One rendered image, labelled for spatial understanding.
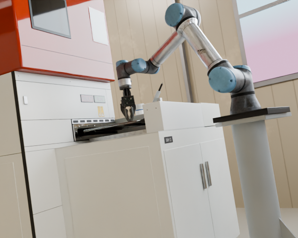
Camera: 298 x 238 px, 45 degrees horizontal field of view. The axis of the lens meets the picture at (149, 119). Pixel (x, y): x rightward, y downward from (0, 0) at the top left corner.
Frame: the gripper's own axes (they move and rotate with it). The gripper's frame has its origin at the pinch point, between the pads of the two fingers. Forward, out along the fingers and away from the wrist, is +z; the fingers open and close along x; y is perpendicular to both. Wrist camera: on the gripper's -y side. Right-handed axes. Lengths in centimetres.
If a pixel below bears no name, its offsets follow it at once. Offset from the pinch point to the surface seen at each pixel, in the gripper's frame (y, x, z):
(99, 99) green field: -23.2, -15.5, -18.2
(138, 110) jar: -46.1, 11.4, -9.5
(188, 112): 19.8, 30.2, 1.0
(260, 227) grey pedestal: 49, 48, 60
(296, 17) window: -73, 162, -74
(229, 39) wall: -124, 120, -74
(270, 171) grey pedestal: 50, 57, 36
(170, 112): 37.4, 17.2, 1.1
